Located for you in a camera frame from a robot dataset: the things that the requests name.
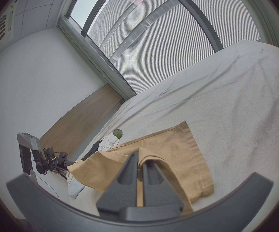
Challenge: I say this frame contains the window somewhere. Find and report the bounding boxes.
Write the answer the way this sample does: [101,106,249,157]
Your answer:
[70,0,262,96]

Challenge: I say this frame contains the black garment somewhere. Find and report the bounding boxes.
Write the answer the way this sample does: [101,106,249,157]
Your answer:
[81,140,104,162]

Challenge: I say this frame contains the pale grey garment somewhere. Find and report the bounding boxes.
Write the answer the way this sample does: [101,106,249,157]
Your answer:
[67,172,88,199]

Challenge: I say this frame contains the tan shorts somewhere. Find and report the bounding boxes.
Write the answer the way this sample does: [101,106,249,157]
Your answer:
[67,120,215,216]

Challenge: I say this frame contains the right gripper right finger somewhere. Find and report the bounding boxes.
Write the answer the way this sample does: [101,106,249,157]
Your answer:
[141,160,185,211]

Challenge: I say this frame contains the white ceiling air conditioner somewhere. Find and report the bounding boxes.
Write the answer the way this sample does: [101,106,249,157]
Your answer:
[0,0,20,55]

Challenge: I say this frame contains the black cable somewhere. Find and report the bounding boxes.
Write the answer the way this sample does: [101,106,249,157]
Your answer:
[36,177,61,199]

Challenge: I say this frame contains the white T-shirt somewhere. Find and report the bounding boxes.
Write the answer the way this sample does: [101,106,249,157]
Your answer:
[98,133,120,152]

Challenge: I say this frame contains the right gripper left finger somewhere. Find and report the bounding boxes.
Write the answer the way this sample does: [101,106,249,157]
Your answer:
[96,150,140,214]

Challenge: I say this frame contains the bed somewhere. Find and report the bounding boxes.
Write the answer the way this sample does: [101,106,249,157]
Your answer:
[39,40,279,217]

